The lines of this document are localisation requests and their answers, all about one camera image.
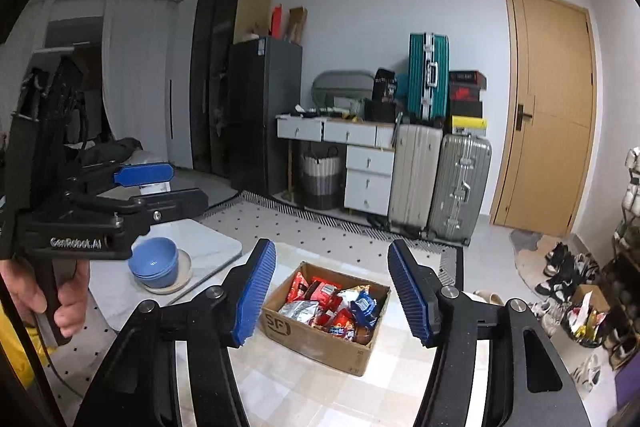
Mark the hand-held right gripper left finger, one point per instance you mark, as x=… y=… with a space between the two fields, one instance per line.
x=255 y=294

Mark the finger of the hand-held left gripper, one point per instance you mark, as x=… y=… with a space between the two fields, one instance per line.
x=170 y=204
x=145 y=174

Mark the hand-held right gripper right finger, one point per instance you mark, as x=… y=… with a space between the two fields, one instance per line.
x=412 y=297

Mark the plain red snack packet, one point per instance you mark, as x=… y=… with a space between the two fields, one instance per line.
x=300 y=284

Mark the grey purple chip packet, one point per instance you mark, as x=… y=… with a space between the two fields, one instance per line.
x=300 y=311

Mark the blue cookie packet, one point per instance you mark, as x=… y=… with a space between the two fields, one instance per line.
x=365 y=307

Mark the white red noodle snack packet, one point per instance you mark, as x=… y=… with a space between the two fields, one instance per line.
x=352 y=293

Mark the red cake packet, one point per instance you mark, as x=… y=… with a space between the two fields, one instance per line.
x=325 y=292

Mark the brown cardboard box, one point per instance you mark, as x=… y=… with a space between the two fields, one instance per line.
x=320 y=347

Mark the person's left hand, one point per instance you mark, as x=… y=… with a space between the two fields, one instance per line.
x=20 y=287

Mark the blue bowl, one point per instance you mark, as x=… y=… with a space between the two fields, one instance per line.
x=160 y=283
x=152 y=257

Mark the cream plate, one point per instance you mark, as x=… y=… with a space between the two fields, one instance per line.
x=185 y=269

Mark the beige slippers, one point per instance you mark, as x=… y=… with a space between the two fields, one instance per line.
x=487 y=298

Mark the patterned rug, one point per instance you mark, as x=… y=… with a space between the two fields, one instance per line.
x=325 y=237

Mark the white curtain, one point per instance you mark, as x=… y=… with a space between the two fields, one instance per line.
x=140 y=72

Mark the dark wardrobe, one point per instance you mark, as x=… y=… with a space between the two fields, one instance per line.
x=212 y=82

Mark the beige suitcase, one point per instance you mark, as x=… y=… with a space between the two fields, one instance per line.
x=415 y=177

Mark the silver suitcase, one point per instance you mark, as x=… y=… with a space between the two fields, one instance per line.
x=462 y=187

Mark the door mat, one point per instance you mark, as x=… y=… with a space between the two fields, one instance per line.
x=527 y=252

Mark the grey fridge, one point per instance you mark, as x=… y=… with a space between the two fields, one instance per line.
x=262 y=117

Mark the white dresser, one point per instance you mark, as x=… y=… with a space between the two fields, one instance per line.
x=367 y=177

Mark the woven laundry basket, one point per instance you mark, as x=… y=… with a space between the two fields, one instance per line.
x=322 y=179

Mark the pile of shoes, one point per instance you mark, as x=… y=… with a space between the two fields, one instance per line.
x=565 y=267

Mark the yellow black shoe box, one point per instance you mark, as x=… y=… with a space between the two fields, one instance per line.
x=469 y=125

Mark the white sneaker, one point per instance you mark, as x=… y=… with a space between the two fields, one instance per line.
x=587 y=372

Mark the red paper bag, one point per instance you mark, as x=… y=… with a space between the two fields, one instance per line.
x=276 y=22

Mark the red black shoe box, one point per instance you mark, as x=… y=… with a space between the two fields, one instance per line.
x=467 y=94

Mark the oval mirror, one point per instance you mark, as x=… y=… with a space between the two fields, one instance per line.
x=342 y=84

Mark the brown paper bag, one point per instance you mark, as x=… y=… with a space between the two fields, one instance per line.
x=296 y=26

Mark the black bag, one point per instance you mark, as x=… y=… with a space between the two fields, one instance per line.
x=385 y=86

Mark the teal suitcase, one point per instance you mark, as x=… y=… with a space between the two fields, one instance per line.
x=427 y=77

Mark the wooden door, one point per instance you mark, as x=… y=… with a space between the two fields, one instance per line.
x=545 y=107

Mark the purple gift bag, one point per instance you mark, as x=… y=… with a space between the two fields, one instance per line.
x=629 y=389

